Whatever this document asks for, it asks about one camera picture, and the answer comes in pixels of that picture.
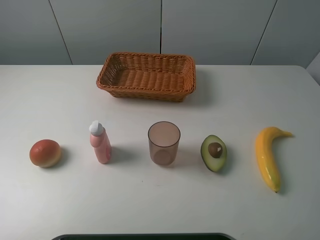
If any yellow banana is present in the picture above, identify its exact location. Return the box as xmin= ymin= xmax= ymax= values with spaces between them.
xmin=255 ymin=126 xmax=293 ymax=193

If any brown wicker basket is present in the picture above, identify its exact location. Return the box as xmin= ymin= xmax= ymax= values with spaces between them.
xmin=96 ymin=52 xmax=196 ymax=102

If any translucent brown plastic cup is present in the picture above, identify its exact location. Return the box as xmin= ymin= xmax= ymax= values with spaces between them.
xmin=147 ymin=121 xmax=181 ymax=166

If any halved avocado with pit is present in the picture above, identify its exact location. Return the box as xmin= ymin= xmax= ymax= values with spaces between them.
xmin=200 ymin=135 xmax=228 ymax=172

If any pink bottle white cap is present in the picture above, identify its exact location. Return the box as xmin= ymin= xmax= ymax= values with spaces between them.
xmin=89 ymin=120 xmax=112 ymax=164

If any black tray edge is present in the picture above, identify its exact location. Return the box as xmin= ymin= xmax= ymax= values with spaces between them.
xmin=53 ymin=233 xmax=235 ymax=240

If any red orange round fruit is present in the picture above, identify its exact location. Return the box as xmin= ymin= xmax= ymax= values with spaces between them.
xmin=29 ymin=139 xmax=62 ymax=168

